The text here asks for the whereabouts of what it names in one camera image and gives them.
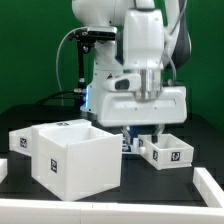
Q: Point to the large white drawer housing box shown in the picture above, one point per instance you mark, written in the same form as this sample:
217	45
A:
74	159

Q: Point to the white right rail piece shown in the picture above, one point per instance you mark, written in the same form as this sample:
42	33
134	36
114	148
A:
209	189

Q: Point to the white left rail piece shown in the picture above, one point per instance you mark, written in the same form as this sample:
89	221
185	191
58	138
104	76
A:
3	169

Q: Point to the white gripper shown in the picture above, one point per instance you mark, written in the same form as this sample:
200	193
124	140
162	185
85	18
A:
119	107

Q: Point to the white marker sheet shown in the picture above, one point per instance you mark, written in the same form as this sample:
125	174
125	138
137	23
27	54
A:
131	148

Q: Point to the small white drawer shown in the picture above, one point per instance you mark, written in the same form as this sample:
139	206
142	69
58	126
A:
20	141
167	152

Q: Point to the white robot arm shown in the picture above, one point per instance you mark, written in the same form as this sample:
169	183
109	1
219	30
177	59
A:
134	41

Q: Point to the black camera on stand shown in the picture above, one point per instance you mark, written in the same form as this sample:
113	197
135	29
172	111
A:
86	38

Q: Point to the white rail piece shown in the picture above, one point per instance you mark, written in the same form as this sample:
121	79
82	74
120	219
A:
209	189
3	169

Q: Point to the white front rail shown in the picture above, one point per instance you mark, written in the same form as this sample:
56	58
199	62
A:
50	212

